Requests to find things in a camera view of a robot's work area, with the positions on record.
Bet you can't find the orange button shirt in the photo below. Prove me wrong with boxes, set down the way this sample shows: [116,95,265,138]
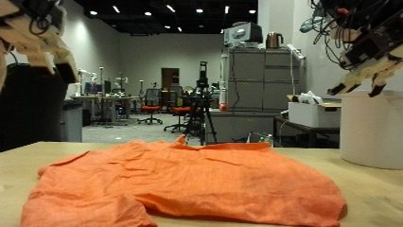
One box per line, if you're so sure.
[18,134,347,227]

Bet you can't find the white power strip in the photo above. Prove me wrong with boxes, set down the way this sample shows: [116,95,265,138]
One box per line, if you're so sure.
[285,43,305,61]

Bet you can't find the copper kettle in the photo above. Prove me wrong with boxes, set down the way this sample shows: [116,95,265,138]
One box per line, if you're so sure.
[264,31,284,49]

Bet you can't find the white crumpled bags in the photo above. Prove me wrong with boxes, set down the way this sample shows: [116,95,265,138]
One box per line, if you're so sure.
[296,90,324,106]

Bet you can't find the background work desk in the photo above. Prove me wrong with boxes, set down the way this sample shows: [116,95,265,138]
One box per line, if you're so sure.
[70,95,142,127]

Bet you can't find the white storage box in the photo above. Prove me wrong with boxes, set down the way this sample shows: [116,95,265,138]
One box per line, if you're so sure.
[287,101,343,129]

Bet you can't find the grey bin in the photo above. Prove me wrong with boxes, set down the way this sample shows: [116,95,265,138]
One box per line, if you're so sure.
[59,99,83,143]

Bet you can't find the tall grey filing cabinet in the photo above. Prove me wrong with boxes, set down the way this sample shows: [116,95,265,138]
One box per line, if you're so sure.
[220,46,307,113]

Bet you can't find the grey boxy appliance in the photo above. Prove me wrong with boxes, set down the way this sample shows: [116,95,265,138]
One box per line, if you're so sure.
[223,22,264,48]

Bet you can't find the dark side table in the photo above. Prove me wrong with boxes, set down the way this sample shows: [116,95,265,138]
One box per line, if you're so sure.
[272,115,341,148]

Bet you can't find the brown door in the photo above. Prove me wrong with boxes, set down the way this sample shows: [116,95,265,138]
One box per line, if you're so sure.
[160,67,180,93]

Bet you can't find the orange seat office chair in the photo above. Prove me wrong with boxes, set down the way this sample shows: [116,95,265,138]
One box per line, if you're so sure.
[162,84,192,133]
[136,88,163,126]

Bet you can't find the green bottle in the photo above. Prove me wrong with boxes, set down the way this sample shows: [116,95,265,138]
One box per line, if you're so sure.
[259,133,273,148]

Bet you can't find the low grey cabinet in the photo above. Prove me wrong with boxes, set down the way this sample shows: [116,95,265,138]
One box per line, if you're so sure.
[204,108,281,145]

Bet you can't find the black camera tripod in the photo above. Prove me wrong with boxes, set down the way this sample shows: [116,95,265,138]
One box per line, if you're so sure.
[179,61,219,147]

